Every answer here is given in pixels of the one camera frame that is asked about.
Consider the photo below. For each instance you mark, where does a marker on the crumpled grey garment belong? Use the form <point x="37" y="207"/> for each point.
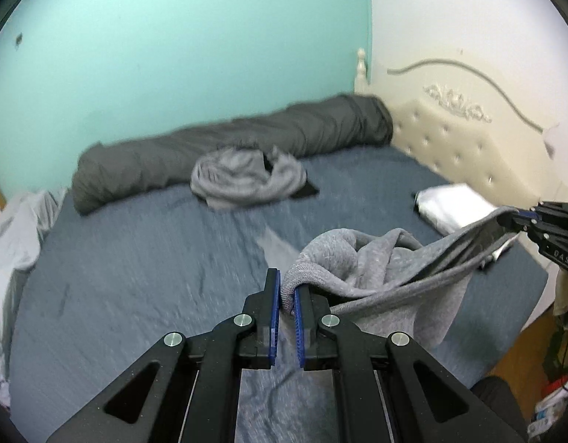
<point x="237" y="180"/>

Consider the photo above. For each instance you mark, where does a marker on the dark grey rolled duvet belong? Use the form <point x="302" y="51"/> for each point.
<point x="173" y="157"/>

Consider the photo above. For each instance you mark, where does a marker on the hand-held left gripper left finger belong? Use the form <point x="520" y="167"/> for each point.
<point x="275" y="314"/>

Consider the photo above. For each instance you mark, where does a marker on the person's leg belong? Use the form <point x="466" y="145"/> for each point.
<point x="498" y="410"/>

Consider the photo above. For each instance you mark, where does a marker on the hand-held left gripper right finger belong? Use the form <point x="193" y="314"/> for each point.
<point x="300" y="332"/>

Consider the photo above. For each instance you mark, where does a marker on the colourful packets pile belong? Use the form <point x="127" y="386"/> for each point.
<point x="553" y="410"/>

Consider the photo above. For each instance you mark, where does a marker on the light grey cloth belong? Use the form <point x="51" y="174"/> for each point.
<point x="11" y="249"/>

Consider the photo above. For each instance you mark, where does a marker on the white folded clothes stack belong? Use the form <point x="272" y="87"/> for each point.
<point x="450" y="207"/>

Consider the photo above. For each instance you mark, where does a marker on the grey knit sweater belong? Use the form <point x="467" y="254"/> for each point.
<point x="371" y="263"/>

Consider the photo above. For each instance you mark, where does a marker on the cream tufted headboard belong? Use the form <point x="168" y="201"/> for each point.
<point x="450" y="138"/>

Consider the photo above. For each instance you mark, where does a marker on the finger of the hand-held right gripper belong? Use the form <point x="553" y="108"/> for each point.
<point x="530" y="230"/>
<point x="549" y="211"/>

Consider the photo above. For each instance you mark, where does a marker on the blue bed sheet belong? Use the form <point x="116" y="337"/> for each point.
<point x="127" y="263"/>

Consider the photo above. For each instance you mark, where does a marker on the white bed post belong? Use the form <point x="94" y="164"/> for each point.
<point x="361" y="69"/>

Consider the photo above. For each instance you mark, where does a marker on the person's right hand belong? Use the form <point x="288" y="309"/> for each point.
<point x="565" y="290"/>

